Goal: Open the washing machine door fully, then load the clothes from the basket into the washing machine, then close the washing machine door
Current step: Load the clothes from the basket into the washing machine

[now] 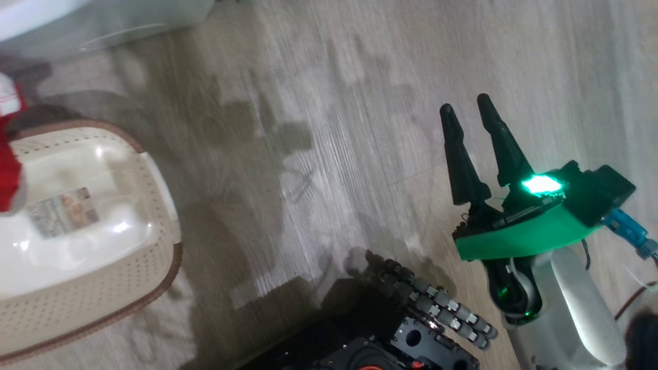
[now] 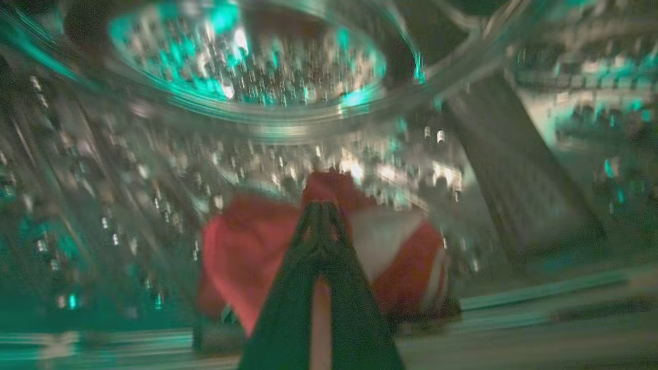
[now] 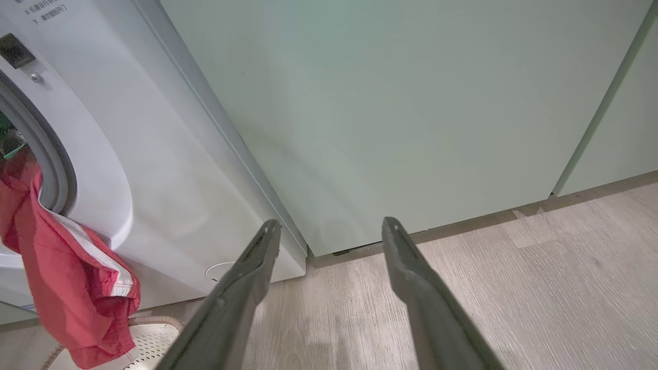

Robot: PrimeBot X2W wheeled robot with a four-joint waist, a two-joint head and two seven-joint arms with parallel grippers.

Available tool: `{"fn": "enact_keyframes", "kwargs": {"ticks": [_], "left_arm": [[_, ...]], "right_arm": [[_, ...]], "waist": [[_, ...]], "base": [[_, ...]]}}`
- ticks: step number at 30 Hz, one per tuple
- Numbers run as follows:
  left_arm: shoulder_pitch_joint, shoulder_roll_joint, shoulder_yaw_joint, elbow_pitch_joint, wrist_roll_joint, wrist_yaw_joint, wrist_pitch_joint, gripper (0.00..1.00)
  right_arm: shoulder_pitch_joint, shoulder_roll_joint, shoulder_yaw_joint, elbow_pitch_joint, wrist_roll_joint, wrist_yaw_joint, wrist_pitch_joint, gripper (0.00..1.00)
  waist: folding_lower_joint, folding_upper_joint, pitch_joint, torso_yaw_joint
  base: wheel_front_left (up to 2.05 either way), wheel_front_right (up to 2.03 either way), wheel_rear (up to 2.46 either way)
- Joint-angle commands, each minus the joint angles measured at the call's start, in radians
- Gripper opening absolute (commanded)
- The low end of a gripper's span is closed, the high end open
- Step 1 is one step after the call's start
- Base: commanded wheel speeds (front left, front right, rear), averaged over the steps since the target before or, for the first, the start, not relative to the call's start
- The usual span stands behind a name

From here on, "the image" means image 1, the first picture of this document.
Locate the red garment with ribbed trim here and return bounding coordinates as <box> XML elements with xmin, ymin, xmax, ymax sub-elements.
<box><xmin>0</xmin><ymin>72</ymin><xmax>26</xmax><ymax>214</ymax></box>

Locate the cream laundry basket brown rim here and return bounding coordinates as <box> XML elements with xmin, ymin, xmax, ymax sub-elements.
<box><xmin>0</xmin><ymin>121</ymin><xmax>183</xmax><ymax>363</ymax></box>

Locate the blue right camera cable plug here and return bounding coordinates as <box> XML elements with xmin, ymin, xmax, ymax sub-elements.
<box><xmin>601</xmin><ymin>208</ymin><xmax>658</xmax><ymax>260</ymax></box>

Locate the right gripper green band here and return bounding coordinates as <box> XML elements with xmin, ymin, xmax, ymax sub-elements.
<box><xmin>440</xmin><ymin>94</ymin><xmax>599</xmax><ymax>261</ymax></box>

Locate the black grey cable drag chain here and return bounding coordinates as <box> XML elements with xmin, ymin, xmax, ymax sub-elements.
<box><xmin>355</xmin><ymin>248</ymin><xmax>498</xmax><ymax>350</ymax></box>

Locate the white front-load washing machine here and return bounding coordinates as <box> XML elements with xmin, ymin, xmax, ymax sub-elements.
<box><xmin>0</xmin><ymin>0</ymin><xmax>215</xmax><ymax>58</ymax></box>

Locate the thin reddish right arm cable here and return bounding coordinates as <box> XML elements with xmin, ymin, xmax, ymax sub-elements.
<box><xmin>614</xmin><ymin>280</ymin><xmax>658</xmax><ymax>322</ymax></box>

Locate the paper label on basket floor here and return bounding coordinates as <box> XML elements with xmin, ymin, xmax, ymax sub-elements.
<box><xmin>28</xmin><ymin>188</ymin><xmax>101</xmax><ymax>239</ymax></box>

